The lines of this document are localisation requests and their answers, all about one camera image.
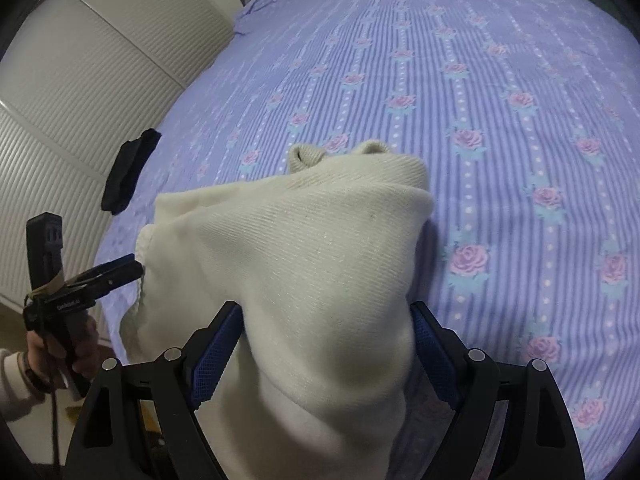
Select cream white pants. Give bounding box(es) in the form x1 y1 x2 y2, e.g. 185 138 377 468
119 141 434 479

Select white sleeve left forearm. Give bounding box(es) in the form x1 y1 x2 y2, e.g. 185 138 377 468
0 349 44 422

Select person's left hand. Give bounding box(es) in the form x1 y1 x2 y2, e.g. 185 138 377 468
26 315 100 389

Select black folded garment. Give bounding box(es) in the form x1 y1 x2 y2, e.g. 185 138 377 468
101 128 162 216

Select white slatted wardrobe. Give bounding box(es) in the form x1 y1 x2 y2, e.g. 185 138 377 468
1 0 232 309

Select purple floral bed sheet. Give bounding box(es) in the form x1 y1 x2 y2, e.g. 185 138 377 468
96 0 639 479

